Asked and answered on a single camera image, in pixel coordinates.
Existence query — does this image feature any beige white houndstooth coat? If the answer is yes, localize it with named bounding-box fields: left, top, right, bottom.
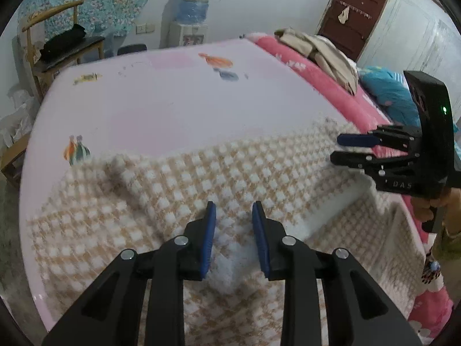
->
left=28, top=119, right=425, bottom=345

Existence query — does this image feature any beige clothes pile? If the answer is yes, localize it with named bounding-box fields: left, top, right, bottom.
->
left=274, top=28, right=359, bottom=95

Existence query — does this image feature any person's right hand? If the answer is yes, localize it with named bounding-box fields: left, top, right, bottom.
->
left=410, top=187, right=461, bottom=236

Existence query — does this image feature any pink floral blanket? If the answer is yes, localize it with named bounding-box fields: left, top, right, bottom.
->
left=246, top=33, right=453, bottom=345

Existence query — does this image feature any teal blue garment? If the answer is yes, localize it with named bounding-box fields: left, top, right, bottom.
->
left=359, top=66, right=420, bottom=127

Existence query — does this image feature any dark brown door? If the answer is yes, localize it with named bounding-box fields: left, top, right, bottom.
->
left=318, top=0, right=387, bottom=61

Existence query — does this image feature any small wooden stool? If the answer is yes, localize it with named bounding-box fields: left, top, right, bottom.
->
left=1, top=133, right=31, bottom=189

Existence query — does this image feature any lilac bed sheet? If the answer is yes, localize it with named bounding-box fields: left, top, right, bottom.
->
left=20, top=39, right=344, bottom=329

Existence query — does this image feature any white plastic bag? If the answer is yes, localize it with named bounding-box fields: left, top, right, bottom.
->
left=1, top=84, right=41, bottom=152

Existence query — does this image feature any white water dispenser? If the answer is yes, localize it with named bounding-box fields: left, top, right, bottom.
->
left=167, top=22, right=208, bottom=48

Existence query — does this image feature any wooden chair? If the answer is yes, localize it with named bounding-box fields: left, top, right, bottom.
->
left=22, top=0, right=105, bottom=102

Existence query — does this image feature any black garment on chair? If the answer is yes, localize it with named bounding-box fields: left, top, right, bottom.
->
left=40, top=23, right=86, bottom=63

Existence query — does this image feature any wall power socket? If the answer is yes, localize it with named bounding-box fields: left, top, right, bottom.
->
left=136, top=23, right=156, bottom=34

